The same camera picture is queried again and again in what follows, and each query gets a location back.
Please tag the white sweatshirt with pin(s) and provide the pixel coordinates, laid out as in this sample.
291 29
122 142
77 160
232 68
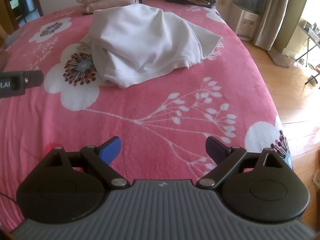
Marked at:
150 45

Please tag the dark framed doorway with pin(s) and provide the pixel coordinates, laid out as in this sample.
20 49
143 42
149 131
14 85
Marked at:
17 2

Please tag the beige curtain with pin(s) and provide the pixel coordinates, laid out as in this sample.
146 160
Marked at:
277 12

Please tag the pink floral blanket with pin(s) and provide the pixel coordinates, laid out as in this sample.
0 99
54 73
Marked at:
160 110

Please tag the beige folded garment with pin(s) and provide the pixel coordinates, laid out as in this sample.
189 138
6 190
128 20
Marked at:
110 5

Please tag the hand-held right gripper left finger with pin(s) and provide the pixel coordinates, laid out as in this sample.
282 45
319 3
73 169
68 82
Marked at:
111 150

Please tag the wall socket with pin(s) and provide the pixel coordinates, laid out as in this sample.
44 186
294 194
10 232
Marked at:
222 1

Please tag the folding table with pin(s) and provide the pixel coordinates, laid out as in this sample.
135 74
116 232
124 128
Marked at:
311 33

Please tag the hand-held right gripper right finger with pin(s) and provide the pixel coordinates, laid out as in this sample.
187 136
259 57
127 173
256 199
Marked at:
215 150

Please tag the brown floor mat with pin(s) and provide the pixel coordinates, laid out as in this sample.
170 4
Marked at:
278 58

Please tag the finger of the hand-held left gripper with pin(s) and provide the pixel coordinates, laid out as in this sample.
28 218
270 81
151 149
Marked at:
33 78

